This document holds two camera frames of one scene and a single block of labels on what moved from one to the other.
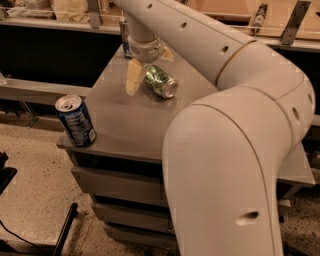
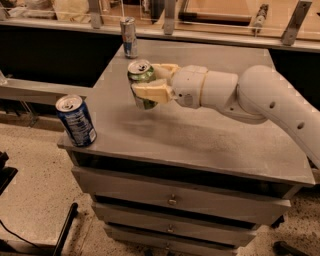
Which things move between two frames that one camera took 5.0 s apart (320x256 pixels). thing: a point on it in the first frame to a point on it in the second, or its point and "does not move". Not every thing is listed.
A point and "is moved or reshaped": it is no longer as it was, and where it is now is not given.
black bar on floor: (66, 228) does not move
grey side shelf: (39, 92) does not move
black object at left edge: (6, 173) does not move
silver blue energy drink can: (125, 37) does not move
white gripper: (145, 52) to (188, 86)
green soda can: (159, 82) is moved or reshaped
